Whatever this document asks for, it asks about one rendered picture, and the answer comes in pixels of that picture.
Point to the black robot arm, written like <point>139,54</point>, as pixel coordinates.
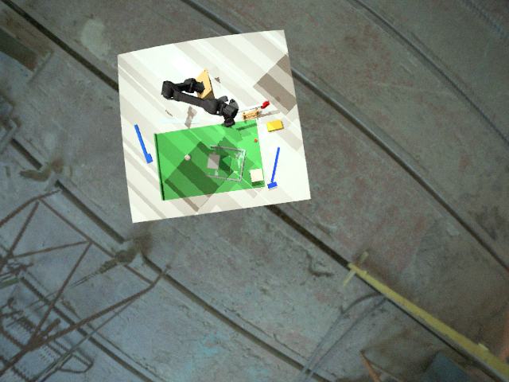
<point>172,91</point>

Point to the green flat mat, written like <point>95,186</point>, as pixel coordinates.
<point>181,178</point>

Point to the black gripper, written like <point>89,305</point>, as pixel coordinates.
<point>228,120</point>

